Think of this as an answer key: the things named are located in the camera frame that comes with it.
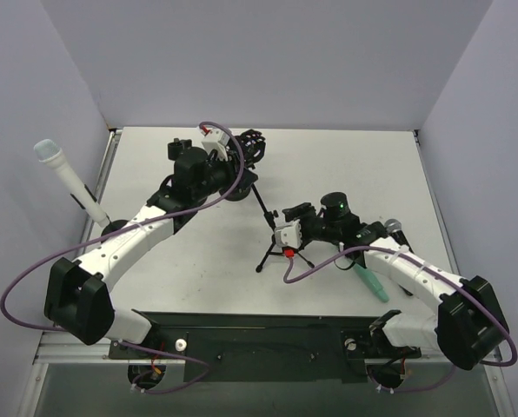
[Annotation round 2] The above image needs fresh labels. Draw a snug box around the black handheld microphone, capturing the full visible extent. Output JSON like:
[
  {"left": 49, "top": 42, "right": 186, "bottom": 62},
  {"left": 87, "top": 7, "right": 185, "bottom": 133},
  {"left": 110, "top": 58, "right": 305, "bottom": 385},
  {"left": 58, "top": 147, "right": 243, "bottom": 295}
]
[{"left": 399, "top": 286, "right": 414, "bottom": 297}]

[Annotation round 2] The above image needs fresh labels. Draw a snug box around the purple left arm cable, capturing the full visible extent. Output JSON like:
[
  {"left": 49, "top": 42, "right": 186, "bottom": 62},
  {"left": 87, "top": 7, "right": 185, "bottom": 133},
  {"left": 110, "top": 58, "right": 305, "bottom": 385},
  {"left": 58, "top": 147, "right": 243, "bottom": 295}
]
[{"left": 0, "top": 120, "right": 245, "bottom": 396}]

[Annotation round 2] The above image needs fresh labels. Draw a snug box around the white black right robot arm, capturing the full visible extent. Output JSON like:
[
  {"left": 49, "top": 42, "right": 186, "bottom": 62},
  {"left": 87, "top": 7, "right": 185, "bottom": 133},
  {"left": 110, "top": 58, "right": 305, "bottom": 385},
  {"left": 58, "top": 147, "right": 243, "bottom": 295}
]
[{"left": 274, "top": 192, "right": 512, "bottom": 370}]

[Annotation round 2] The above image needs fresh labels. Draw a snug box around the black clip microphone stand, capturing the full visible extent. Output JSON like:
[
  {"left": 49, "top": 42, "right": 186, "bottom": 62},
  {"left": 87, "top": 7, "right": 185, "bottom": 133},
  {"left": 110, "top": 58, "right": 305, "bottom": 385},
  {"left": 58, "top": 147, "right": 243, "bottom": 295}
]
[{"left": 167, "top": 138, "right": 193, "bottom": 175}]

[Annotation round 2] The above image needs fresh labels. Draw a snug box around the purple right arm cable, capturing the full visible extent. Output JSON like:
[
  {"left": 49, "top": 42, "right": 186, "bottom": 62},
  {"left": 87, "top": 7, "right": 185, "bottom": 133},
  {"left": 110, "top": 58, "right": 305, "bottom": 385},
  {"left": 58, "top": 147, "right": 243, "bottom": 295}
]
[{"left": 282, "top": 246, "right": 518, "bottom": 394}]

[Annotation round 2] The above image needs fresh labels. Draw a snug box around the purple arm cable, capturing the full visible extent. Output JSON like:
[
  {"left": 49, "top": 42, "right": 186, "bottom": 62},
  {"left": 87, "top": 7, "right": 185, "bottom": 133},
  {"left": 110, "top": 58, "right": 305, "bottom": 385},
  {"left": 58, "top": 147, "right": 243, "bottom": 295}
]
[
  {"left": 282, "top": 246, "right": 518, "bottom": 394},
  {"left": 0, "top": 120, "right": 245, "bottom": 396}
]

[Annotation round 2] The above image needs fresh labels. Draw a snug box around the black round base stand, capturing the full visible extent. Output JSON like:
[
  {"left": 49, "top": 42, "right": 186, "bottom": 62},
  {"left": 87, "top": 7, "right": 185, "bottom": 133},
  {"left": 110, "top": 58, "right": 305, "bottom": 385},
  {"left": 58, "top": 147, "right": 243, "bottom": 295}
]
[{"left": 101, "top": 220, "right": 128, "bottom": 236}]

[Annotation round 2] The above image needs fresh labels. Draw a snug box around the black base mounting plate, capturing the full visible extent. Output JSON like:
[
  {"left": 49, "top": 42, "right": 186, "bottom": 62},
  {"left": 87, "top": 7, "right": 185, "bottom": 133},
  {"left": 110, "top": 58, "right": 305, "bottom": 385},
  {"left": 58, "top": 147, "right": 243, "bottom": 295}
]
[{"left": 109, "top": 312, "right": 421, "bottom": 383}]

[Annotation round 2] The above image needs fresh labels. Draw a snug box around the grey head black microphone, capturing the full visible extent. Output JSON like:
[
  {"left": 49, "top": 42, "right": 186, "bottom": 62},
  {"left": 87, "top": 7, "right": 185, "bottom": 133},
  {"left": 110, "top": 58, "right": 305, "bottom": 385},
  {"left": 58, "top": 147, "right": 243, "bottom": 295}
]
[{"left": 384, "top": 219, "right": 411, "bottom": 247}]

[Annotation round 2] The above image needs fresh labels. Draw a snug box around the black shock mount stand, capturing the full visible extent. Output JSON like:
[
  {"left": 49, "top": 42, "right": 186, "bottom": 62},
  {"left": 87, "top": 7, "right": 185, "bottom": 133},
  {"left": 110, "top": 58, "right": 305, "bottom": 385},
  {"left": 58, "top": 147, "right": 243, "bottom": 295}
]
[{"left": 225, "top": 182, "right": 253, "bottom": 202}]

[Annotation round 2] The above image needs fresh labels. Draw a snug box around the aluminium frame rail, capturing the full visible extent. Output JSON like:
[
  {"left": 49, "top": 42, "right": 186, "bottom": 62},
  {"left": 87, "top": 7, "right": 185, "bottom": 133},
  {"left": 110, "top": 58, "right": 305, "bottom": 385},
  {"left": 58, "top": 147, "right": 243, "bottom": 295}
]
[{"left": 35, "top": 122, "right": 511, "bottom": 395}]

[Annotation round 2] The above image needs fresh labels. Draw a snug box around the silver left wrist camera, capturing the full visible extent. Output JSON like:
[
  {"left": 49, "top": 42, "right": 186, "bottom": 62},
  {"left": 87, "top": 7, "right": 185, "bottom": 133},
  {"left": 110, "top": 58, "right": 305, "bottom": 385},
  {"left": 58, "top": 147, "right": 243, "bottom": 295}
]
[{"left": 202, "top": 128, "right": 230, "bottom": 162}]

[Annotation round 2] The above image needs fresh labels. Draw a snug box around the mint green microphone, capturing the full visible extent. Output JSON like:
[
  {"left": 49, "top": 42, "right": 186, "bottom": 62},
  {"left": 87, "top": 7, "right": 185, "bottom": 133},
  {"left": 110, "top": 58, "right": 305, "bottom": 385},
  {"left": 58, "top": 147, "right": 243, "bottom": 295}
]
[{"left": 353, "top": 265, "right": 389, "bottom": 303}]

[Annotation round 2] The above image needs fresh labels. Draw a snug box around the black tripod microphone stand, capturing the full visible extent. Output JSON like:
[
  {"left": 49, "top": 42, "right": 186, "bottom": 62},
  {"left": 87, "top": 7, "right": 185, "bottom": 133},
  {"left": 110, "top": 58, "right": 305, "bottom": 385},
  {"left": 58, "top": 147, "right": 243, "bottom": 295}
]
[{"left": 230, "top": 128, "right": 315, "bottom": 274}]

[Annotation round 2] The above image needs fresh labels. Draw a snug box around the white microphone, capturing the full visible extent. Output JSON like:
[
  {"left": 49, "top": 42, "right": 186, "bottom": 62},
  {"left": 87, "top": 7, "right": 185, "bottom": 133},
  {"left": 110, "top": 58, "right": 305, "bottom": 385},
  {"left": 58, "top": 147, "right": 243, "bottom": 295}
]
[{"left": 34, "top": 139, "right": 110, "bottom": 228}]

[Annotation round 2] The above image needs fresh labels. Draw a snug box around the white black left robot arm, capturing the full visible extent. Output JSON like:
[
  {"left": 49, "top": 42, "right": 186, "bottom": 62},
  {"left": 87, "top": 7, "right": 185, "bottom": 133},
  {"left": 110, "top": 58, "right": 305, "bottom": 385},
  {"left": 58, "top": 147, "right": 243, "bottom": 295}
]
[{"left": 43, "top": 139, "right": 265, "bottom": 358}]

